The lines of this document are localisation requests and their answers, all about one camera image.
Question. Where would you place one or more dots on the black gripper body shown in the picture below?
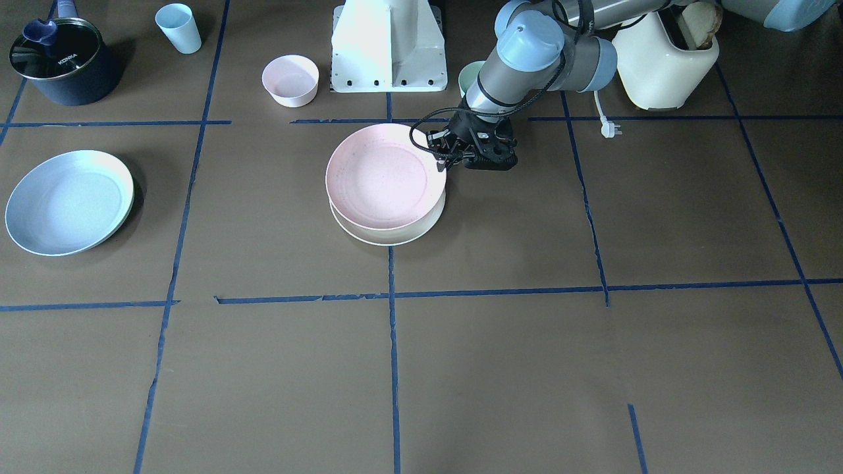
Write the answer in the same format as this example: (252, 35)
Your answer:
(459, 129)

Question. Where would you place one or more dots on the pink plate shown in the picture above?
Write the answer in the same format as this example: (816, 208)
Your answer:
(378, 177)

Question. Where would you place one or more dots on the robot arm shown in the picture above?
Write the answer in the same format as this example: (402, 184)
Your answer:
(567, 46)

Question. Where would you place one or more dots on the green plate under blue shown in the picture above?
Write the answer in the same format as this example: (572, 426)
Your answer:
(108, 201)

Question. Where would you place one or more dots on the green bowl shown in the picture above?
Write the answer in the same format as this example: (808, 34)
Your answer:
(468, 75)

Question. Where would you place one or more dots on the cream plate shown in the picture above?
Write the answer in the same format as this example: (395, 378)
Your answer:
(392, 237)

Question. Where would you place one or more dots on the cream toaster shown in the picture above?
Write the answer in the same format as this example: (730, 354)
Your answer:
(655, 68)

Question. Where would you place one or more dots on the pink bowl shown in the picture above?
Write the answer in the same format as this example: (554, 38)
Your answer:
(291, 80)

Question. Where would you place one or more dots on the bread slice in toaster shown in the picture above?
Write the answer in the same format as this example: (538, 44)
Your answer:
(698, 23)

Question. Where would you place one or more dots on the light blue cup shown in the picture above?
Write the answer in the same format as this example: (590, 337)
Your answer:
(177, 22)

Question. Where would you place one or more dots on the dark blue pot with lid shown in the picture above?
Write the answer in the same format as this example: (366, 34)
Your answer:
(66, 58)

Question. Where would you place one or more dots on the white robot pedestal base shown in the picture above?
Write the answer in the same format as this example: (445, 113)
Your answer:
(388, 46)

